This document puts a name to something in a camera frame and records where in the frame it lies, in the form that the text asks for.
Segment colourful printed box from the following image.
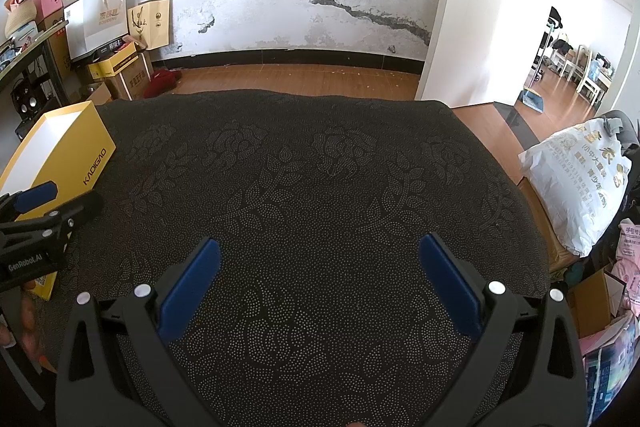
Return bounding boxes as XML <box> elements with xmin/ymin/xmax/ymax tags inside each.
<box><xmin>580</xmin><ymin>307</ymin><xmax>640</xmax><ymax>409</ymax></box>

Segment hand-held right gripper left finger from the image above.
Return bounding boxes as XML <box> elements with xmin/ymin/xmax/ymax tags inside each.
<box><xmin>54</xmin><ymin>237</ymin><xmax>222</xmax><ymax>427</ymax></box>

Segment pink packets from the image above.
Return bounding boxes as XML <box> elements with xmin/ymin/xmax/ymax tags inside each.
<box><xmin>612</xmin><ymin>217</ymin><xmax>640</xmax><ymax>314</ymax></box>

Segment white paper bag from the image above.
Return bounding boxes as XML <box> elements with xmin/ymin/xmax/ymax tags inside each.
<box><xmin>64</xmin><ymin>0</ymin><xmax>129</xmax><ymax>60</ymax></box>

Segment white chair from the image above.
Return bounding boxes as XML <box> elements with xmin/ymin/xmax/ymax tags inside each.
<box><xmin>560</xmin><ymin>44</ymin><xmax>614</xmax><ymax>100</ymax></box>

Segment blue dustpan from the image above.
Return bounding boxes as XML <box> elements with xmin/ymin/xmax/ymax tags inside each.
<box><xmin>519</xmin><ymin>88</ymin><xmax>547</xmax><ymax>114</ymax></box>

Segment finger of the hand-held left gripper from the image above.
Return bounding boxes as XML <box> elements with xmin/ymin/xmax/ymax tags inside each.
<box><xmin>0</xmin><ymin>181</ymin><xmax>58</xmax><ymax>221</ymax></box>
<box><xmin>0</xmin><ymin>192</ymin><xmax>105</xmax><ymax>254</ymax></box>

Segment tall cardboard box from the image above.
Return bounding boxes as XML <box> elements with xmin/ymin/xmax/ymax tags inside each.
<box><xmin>37</xmin><ymin>14</ymin><xmax>71</xmax><ymax>78</ymax></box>

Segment person's left hand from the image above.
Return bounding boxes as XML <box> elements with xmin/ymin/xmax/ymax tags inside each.
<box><xmin>0</xmin><ymin>287</ymin><xmax>56</xmax><ymax>374</ymax></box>

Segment large brown cardboard box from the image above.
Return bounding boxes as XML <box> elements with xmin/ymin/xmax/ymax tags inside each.
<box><xmin>517</xmin><ymin>177</ymin><xmax>577</xmax><ymax>274</ymax></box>

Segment dark grey bag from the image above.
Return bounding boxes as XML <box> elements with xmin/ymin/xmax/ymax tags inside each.
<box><xmin>597</xmin><ymin>109</ymin><xmax>640</xmax><ymax>229</ymax></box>

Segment white printed plastic bag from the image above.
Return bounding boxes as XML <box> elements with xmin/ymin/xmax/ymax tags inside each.
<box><xmin>518</xmin><ymin>117</ymin><xmax>632</xmax><ymax>258</ymax></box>

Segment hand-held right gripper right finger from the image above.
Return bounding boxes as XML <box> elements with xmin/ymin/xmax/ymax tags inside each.
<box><xmin>419</xmin><ymin>233</ymin><xmax>587</xmax><ymax>427</ymax></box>

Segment black patterned tablecloth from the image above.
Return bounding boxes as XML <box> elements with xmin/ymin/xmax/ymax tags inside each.
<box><xmin>35</xmin><ymin>89</ymin><xmax>554</xmax><ymax>427</ymax></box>

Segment beige paper bag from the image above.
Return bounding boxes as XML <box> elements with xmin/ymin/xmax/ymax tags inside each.
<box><xmin>127</xmin><ymin>0</ymin><xmax>174</xmax><ymax>50</ymax></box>

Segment red cloth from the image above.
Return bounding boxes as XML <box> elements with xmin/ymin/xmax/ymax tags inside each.
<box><xmin>143</xmin><ymin>68</ymin><xmax>184</xmax><ymax>99</ymax></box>

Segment yellow box white inside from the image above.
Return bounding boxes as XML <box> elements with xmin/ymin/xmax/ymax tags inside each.
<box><xmin>0</xmin><ymin>101</ymin><xmax>117</xmax><ymax>303</ymax></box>

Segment small black speaker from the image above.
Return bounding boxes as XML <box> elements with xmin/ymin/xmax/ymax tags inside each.
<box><xmin>11</xmin><ymin>77</ymin><xmax>44</xmax><ymax>118</ymax></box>

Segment white door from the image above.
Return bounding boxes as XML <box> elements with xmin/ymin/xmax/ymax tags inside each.
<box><xmin>416</xmin><ymin>0</ymin><xmax>564</xmax><ymax>103</ymax></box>

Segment flat black box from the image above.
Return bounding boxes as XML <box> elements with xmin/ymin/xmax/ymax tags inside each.
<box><xmin>94</xmin><ymin>38</ymin><xmax>137</xmax><ymax>58</ymax></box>

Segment small open cardboard box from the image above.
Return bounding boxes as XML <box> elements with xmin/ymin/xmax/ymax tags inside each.
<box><xmin>79</xmin><ymin>82</ymin><xmax>114</xmax><ymax>106</ymax></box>

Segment yellow and black box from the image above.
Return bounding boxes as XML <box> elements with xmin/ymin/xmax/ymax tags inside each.
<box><xmin>87</xmin><ymin>42</ymin><xmax>144</xmax><ymax>80</ymax></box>

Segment black frame desk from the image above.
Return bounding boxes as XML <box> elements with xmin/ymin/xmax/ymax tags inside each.
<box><xmin>0</xmin><ymin>19</ymin><xmax>74</xmax><ymax>138</ymax></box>

